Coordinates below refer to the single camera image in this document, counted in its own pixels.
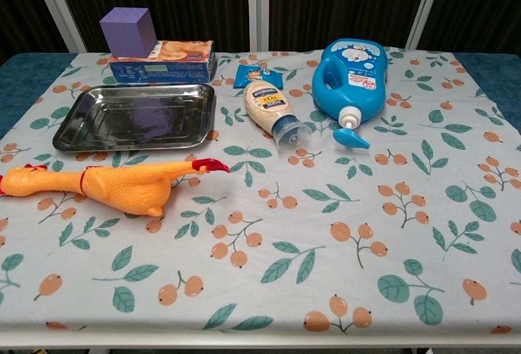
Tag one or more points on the orange rubber chicken toy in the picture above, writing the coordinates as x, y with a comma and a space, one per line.
122, 187

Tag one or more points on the stainless steel rectangular tray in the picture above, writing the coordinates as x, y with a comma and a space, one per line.
134, 120

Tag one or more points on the mayonnaise squeeze bottle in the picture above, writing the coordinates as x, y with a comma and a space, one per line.
264, 103

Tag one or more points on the floral fruit print tablecloth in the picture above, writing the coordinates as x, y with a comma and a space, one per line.
260, 228

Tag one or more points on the small blue snack packet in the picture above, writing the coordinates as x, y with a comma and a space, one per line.
246, 75

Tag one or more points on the blue detergent pump bottle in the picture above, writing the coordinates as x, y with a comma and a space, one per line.
350, 85

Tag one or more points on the blue cracker box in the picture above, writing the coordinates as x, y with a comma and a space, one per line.
171, 70

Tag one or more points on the purple cube block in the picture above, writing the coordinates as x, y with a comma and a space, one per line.
126, 32

